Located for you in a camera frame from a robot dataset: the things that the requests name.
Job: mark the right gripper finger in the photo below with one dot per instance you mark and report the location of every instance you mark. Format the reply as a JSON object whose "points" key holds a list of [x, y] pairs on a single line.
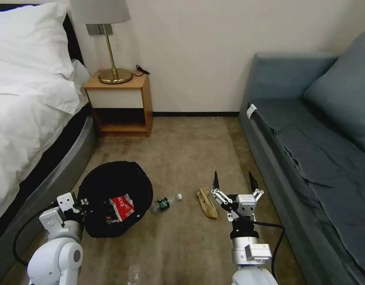
{"points": [[256, 191], [221, 196]]}

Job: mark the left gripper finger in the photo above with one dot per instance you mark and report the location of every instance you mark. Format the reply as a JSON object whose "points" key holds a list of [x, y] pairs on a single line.
{"points": [[78, 207], [85, 202]]}

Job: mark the trash bin with black bag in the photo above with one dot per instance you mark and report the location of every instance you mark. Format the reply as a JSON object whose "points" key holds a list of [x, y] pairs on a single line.
{"points": [[117, 181]]}

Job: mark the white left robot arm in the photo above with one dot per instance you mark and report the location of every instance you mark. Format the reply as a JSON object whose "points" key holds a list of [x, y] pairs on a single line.
{"points": [[60, 255]]}

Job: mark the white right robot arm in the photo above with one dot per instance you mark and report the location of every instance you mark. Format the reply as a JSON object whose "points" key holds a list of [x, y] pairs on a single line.
{"points": [[241, 249]]}

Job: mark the crumpled tan paper bag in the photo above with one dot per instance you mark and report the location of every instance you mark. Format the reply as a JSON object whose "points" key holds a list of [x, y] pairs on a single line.
{"points": [[206, 205]]}

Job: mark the dark printed wrapper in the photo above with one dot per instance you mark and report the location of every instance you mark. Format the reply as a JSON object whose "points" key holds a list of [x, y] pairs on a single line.
{"points": [[111, 220]]}

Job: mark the red snack wrapper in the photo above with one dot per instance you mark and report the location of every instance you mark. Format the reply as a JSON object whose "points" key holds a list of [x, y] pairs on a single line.
{"points": [[123, 206]]}

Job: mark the clear plastic bottle green label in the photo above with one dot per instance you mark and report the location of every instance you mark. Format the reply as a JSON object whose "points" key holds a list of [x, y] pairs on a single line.
{"points": [[164, 204]]}

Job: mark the blue-grey sofa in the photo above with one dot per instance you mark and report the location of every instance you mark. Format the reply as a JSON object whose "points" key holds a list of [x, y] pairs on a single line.
{"points": [[304, 154]]}

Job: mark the white sofa tag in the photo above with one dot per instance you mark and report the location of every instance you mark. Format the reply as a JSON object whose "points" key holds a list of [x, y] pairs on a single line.
{"points": [[252, 110]]}

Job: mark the black baseboard strip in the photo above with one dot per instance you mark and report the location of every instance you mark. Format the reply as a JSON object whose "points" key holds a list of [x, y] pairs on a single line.
{"points": [[197, 114]]}

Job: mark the white duvet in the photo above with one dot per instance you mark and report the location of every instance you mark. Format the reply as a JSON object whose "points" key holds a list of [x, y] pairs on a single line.
{"points": [[25, 133]]}

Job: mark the wooden nightstand white drawer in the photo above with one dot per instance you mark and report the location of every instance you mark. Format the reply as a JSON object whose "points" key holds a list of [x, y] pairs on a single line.
{"points": [[117, 96]]}

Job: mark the blue-grey sofa cushion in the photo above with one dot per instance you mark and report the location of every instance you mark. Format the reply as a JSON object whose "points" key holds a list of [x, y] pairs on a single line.
{"points": [[345, 98]]}

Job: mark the brass lamp with pale shade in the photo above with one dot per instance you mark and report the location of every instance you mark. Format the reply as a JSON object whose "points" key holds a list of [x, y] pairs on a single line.
{"points": [[112, 74]]}

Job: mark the black headboard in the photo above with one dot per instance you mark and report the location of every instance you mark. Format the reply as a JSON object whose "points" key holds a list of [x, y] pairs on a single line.
{"points": [[73, 38]]}

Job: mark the white pillow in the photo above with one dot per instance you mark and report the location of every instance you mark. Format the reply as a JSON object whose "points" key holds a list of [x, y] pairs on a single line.
{"points": [[25, 47]]}

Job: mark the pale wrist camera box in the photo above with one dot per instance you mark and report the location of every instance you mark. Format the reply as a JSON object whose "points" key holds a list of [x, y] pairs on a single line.
{"points": [[66, 202], [246, 204]]}

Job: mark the grey bed frame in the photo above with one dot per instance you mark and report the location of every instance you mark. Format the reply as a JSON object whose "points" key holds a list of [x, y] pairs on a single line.
{"points": [[66, 166]]}

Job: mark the grey wall switch panel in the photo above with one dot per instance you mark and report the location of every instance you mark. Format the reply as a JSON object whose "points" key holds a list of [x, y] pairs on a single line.
{"points": [[94, 29]]}

